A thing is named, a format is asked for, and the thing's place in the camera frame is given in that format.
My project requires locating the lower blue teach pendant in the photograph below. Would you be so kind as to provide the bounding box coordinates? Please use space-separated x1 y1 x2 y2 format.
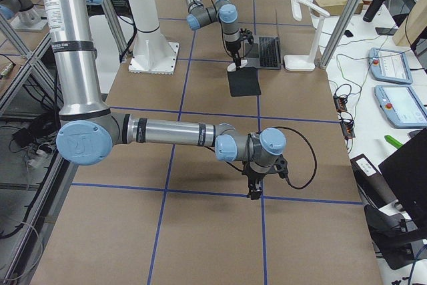
374 85 426 129

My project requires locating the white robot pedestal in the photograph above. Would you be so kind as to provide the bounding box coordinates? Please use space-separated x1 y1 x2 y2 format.
128 0 179 75

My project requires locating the cardboard box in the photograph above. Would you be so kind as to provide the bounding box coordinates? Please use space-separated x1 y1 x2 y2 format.
313 0 348 16

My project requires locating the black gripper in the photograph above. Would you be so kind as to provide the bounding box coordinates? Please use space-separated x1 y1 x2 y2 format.
242 155 289 200
224 29 253 67

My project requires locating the upper blue teach pendant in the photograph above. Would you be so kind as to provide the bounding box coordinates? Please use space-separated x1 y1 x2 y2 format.
369 47 413 85

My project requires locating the blue teach pendant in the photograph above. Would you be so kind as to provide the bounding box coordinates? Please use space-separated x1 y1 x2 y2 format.
374 85 426 129
369 47 413 85

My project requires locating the grey laptop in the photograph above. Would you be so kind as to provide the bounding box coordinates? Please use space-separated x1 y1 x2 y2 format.
244 25 282 70

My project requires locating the aluminium frame post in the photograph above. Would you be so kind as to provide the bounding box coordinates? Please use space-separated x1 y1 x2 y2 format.
320 0 360 69

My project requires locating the white computer mouse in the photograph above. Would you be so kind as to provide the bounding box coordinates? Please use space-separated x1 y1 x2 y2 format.
227 59 248 72

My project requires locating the white desk lamp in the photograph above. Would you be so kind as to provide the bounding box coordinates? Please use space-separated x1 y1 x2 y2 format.
283 0 331 72

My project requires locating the white chair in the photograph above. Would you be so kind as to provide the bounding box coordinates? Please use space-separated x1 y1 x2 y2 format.
89 15 125 94

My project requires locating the black monitor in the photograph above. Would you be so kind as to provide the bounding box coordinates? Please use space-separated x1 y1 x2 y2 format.
379 129 426 228

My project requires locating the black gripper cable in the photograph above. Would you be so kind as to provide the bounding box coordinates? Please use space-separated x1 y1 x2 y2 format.
260 126 318 190

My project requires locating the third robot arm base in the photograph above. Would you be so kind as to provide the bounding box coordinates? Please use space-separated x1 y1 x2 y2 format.
1 0 47 32

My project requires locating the black water bottle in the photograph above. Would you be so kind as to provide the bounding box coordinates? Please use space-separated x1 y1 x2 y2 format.
363 0 385 22

